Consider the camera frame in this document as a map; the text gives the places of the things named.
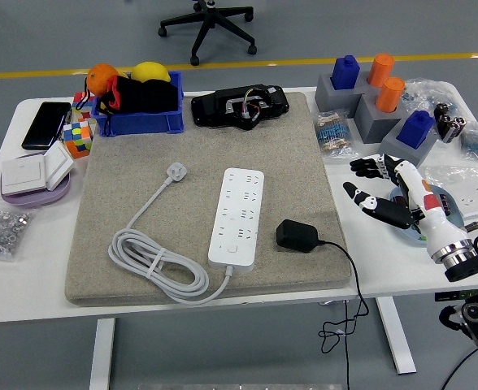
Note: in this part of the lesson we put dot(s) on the white and black robot right hand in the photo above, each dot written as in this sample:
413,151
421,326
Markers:
430,219

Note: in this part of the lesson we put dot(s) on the light blue dish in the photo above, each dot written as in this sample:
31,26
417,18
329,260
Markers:
455,219

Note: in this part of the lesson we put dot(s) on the clear plastic bag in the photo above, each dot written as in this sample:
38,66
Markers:
466,174

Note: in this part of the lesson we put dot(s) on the grey socket block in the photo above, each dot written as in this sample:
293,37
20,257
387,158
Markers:
369,126
422,152
324,101

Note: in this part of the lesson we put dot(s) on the black table control panel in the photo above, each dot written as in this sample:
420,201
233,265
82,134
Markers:
446,296

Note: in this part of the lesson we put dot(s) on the blue square peg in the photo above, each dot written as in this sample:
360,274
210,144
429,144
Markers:
344,73
415,130

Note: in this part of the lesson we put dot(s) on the black capacitor bundle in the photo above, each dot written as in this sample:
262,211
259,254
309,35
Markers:
450,124

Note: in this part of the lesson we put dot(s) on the white table leg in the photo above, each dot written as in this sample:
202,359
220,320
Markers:
102,353
393,333

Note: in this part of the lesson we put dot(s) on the clear bag of resistors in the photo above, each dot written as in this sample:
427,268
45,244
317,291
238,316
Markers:
334,136

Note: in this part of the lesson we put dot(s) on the orange cylinder peg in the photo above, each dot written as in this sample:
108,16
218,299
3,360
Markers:
380,71
389,95

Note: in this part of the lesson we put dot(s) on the grey-brown mat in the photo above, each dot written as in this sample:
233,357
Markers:
263,162

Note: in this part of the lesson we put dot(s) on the black open electronic device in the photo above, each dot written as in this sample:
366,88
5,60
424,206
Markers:
210,107

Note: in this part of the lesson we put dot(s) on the black office chair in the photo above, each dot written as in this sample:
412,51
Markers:
206,28

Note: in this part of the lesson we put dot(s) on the blue plastic bin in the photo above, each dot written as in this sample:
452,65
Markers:
141,122

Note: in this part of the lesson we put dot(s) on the yellow lemon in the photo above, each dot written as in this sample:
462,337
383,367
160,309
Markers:
149,73

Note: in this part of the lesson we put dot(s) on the orange fruit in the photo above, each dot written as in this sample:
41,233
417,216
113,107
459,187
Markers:
101,77

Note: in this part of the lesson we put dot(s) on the colourful puzzle cube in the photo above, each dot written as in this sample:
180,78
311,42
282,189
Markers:
78,140
80,103

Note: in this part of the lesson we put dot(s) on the black smartphone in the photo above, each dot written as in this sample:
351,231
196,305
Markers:
46,126

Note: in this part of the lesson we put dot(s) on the purple tray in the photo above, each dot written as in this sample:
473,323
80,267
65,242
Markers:
31,200

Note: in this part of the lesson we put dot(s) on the clear bag of metal nuts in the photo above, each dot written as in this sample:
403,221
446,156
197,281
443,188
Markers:
3,231

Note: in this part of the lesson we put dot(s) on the white wall switch panel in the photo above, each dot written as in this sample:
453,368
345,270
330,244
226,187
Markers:
58,164
21,174

